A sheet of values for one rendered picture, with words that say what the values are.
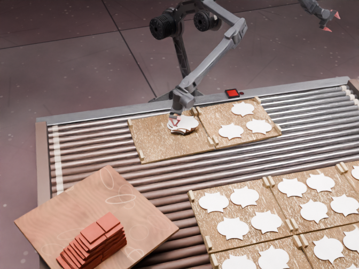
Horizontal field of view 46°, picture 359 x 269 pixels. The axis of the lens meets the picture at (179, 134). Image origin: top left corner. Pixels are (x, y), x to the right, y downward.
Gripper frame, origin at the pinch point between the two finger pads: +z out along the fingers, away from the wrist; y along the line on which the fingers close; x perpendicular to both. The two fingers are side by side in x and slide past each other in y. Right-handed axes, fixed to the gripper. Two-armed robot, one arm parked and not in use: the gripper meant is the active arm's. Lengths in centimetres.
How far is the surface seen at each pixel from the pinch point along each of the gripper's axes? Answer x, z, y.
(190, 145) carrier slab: -11.1, 5.9, -12.3
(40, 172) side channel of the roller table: 59, 6, -51
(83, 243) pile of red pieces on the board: 16, -15, -98
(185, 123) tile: -5.5, 0.3, -1.5
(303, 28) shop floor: -99, 93, 325
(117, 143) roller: 29.2, 8.7, -18.9
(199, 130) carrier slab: -13.6, 5.7, 0.9
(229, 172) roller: -34.5, 7.4, -25.7
